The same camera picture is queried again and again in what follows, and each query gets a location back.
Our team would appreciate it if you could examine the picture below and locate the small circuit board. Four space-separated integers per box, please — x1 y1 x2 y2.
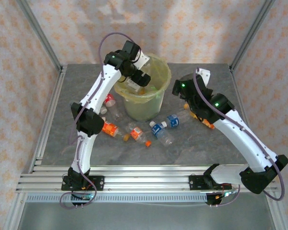
71 191 96 201
215 189 240 200

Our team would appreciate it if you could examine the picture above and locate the yellow plastic bin liner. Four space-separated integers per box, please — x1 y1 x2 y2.
114 53 172 106

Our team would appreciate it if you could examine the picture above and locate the aluminium frame post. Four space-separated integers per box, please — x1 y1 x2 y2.
2 193 27 230
229 0 276 72
265 191 288 230
16 0 63 72

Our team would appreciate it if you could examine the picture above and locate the translucent green plastic bin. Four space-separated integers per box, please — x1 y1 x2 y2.
114 53 172 122

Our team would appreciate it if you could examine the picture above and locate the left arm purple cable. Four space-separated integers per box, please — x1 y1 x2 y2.
59 32 135 209

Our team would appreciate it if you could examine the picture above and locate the blue label water bottle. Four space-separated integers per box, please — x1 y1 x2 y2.
162 110 192 129
149 121 174 147

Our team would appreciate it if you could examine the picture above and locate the clear bottle white barcode label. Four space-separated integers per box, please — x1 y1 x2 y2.
124 78 141 93

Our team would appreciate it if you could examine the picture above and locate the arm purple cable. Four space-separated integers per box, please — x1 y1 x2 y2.
59 32 135 209
193 68 286 208

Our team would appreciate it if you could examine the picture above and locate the slotted grey cable duct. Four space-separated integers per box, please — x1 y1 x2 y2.
25 193 208 203

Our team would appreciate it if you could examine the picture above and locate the orange label bottle yellow cap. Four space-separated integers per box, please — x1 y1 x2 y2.
101 121 131 141

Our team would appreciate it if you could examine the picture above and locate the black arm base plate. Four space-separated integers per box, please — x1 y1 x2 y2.
189 174 231 192
61 175 105 192

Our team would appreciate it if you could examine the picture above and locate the aluminium mounting rail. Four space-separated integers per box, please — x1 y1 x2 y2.
15 164 278 194

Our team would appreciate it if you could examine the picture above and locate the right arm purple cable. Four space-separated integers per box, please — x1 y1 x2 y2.
193 68 286 208

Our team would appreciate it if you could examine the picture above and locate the red label cola bottle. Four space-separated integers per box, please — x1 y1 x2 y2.
103 93 123 120

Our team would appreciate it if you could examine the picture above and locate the aluminium side rail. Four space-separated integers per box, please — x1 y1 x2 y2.
229 64 264 173
27 66 68 173

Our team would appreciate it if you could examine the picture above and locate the orange juice bottle yellow label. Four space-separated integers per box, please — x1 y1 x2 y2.
184 103 216 130

